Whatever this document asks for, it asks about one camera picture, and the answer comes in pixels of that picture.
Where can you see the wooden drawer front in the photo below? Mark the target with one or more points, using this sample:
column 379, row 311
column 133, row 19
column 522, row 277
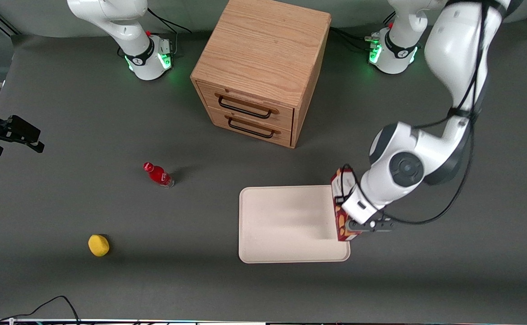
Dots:
column 249, row 106
column 254, row 128

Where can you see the wooden two-drawer cabinet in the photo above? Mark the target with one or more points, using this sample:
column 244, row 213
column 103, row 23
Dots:
column 263, row 54

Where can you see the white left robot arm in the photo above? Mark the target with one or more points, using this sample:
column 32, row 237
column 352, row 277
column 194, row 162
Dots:
column 453, row 54

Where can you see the yellow lemon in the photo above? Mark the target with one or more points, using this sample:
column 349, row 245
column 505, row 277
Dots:
column 98, row 245

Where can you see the red plastic soda bottle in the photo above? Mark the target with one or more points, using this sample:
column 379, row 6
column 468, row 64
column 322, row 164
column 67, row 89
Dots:
column 157, row 174

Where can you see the beige rectangular tray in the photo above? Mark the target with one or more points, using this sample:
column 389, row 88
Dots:
column 286, row 223

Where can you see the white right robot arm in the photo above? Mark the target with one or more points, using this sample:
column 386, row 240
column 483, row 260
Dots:
column 123, row 27

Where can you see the red cookie box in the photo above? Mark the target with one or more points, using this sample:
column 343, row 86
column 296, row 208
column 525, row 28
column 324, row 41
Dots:
column 338, row 185

